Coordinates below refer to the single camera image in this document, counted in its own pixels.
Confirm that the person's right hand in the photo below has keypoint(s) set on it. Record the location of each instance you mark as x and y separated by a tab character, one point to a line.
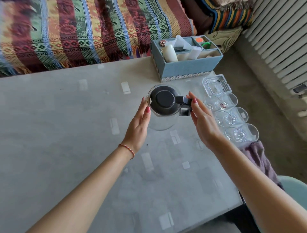
206	127

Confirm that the person's left hand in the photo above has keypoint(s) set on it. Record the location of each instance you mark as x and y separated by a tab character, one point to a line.
138	132

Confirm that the glass kettle with black lid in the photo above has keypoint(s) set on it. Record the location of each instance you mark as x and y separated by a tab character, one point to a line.
165	99

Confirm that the clear glass ashtray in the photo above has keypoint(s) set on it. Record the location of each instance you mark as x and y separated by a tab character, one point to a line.
215	85

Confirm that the blue fabric organizer box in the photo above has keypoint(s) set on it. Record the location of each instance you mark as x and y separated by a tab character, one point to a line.
189	67

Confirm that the mauve cleaning cloth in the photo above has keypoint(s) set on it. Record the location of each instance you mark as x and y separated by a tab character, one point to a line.
261	158

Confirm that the person's right forearm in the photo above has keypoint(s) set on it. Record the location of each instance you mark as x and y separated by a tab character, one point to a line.
259	187

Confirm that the person's left forearm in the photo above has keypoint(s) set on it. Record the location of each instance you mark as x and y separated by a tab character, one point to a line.
84	196

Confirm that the white paper packet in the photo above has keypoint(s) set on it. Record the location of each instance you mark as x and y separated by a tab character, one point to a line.
194	52

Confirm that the grey table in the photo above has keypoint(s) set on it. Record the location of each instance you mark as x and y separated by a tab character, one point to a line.
60	120

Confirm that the white tissue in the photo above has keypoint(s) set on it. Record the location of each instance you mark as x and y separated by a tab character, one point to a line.
181	42

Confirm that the brown sofa with cream carving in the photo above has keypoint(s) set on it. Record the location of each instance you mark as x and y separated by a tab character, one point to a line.
225	39

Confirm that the pink fabric flower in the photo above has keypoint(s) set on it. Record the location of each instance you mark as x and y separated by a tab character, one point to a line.
163	43

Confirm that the white radiator pipe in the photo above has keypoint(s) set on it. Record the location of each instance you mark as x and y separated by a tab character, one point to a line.
302	113

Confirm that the colourful striped woven sofa throw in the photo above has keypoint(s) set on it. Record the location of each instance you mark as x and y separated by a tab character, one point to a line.
84	31

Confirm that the white radiator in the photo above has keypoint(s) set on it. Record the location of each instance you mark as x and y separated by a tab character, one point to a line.
275	36

